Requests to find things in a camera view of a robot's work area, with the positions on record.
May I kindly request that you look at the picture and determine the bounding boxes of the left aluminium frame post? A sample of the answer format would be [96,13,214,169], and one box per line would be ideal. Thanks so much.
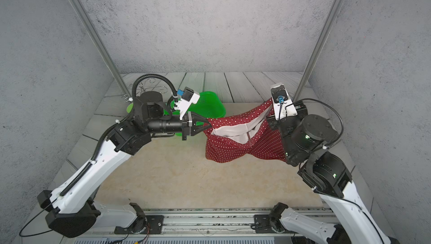
[68,0,131,102]

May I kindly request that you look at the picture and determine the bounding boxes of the red polka dot skirt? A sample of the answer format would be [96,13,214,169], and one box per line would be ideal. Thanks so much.
[204,99,285,163]

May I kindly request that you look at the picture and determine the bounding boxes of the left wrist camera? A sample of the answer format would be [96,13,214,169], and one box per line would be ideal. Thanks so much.
[174,87,200,120]

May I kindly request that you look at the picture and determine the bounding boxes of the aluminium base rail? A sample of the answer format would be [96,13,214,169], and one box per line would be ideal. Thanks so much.
[60,210,341,244]

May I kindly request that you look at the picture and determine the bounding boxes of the silver wire glass rack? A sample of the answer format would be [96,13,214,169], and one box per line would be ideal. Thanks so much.
[136,78,168,96]

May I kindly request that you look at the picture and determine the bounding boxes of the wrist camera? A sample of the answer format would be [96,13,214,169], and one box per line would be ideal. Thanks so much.
[174,87,200,120]
[270,83,297,120]

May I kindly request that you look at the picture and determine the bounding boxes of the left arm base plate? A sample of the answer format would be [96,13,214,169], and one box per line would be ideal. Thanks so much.
[114,215,165,235]

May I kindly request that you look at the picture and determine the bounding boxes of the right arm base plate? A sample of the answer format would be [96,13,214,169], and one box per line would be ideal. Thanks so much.
[250,214,295,234]

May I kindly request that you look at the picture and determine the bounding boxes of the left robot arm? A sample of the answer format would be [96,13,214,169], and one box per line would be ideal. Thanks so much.
[38,88,210,238]

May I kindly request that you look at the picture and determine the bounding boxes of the right aluminium frame post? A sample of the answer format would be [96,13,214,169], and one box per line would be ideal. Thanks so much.
[294,0,344,102]

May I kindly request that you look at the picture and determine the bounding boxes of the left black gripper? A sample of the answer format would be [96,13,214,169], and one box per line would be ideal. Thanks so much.
[144,111,213,142]

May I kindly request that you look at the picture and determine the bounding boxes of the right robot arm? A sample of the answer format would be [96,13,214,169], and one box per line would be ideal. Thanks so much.
[267,102,399,244]

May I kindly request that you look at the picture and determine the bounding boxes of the aluminium frame post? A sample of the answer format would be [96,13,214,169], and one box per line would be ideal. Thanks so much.
[294,0,344,102]
[68,0,131,102]

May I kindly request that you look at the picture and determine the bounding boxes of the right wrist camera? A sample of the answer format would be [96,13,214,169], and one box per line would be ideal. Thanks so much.
[270,83,297,120]

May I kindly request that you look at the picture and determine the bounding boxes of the green plastic basket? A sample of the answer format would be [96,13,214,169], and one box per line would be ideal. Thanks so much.
[167,91,226,120]

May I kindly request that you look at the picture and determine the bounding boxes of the green plastic wine glass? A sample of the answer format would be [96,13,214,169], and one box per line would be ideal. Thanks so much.
[126,103,133,113]

